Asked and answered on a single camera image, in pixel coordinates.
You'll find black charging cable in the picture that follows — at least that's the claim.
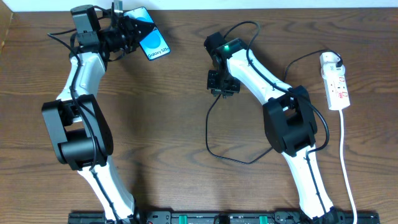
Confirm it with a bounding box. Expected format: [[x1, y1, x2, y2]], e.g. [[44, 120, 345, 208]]
[[205, 49, 343, 165]]

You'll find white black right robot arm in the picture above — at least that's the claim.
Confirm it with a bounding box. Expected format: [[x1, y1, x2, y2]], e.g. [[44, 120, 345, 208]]
[[204, 32, 339, 223]]

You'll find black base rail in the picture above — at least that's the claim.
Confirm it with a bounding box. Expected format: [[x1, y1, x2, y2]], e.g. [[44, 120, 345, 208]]
[[67, 210, 381, 224]]

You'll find white power strip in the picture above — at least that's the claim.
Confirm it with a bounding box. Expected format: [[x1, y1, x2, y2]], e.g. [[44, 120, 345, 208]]
[[320, 63, 350, 111]]

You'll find white charger plug adapter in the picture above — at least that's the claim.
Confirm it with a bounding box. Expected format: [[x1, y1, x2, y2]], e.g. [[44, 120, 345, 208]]
[[320, 51, 343, 68]]

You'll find white power strip cord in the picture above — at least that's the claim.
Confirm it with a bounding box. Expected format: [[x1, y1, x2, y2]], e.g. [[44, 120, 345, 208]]
[[338, 108, 358, 224]]

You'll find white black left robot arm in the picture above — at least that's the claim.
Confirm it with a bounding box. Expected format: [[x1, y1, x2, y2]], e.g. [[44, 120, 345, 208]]
[[42, 1, 157, 223]]

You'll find blue smartphone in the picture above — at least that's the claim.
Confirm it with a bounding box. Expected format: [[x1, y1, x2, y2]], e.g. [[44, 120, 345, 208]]
[[124, 7, 171, 61]]

